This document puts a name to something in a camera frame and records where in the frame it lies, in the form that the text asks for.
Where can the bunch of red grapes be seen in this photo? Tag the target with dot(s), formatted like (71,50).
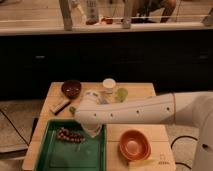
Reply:
(68,135)

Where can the orange bowl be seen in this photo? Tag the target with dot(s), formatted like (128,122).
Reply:
(134,146)

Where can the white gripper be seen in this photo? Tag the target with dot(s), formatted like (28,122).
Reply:
(92,129)

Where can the white cup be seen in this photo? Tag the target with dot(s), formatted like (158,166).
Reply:
(109,84)

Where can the dark brown bowl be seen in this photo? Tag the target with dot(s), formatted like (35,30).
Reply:
(71,88)

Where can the green plastic tray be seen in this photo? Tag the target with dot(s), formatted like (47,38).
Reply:
(61,155)

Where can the black and silver block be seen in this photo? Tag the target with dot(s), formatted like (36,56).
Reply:
(56,109)

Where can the small green object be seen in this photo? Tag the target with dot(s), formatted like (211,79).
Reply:
(72,109)

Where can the green cup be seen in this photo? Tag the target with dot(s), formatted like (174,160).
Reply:
(121,94)

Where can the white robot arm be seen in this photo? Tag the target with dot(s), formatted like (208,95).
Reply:
(188,108)

